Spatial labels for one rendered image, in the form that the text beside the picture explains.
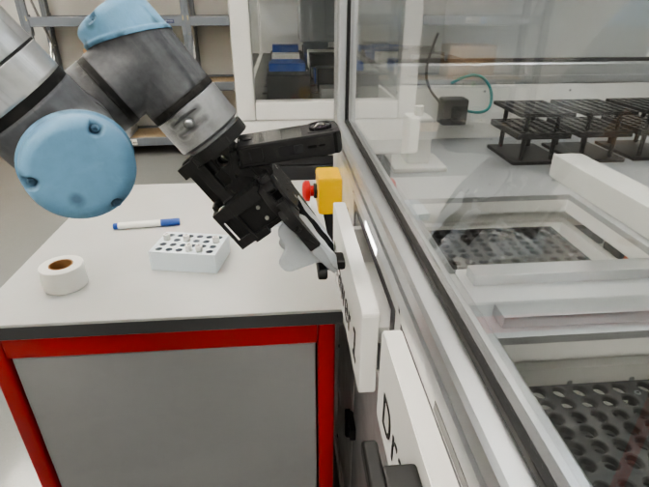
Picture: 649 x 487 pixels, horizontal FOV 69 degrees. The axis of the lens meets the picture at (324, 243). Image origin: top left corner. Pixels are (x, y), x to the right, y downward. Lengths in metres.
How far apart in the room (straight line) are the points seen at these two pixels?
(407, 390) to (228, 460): 0.67
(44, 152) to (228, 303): 0.49
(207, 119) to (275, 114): 0.85
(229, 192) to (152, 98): 0.13
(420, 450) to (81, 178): 0.29
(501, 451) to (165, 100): 0.41
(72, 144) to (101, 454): 0.77
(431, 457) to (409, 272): 0.15
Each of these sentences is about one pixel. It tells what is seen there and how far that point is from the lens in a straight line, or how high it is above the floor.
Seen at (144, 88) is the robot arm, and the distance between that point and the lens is 0.51.
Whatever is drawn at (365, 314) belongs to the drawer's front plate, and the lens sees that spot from 0.47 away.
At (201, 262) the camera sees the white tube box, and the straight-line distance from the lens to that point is 0.87.
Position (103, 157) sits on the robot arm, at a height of 1.10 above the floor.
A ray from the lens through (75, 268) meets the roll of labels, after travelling 0.90.
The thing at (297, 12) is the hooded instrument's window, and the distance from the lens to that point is 1.34.
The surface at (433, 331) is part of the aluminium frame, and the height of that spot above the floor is 0.99.
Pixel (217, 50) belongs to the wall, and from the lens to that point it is 4.72.
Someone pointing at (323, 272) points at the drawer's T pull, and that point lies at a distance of 0.56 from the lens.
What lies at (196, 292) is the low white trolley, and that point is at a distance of 0.83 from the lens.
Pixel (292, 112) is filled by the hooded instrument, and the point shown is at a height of 0.93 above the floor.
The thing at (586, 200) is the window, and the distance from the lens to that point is 0.21.
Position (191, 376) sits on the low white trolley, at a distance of 0.87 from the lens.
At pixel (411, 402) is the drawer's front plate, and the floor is 0.93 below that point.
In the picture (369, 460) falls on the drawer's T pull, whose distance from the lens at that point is 0.37.
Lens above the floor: 1.20
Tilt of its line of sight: 27 degrees down
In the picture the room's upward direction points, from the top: straight up
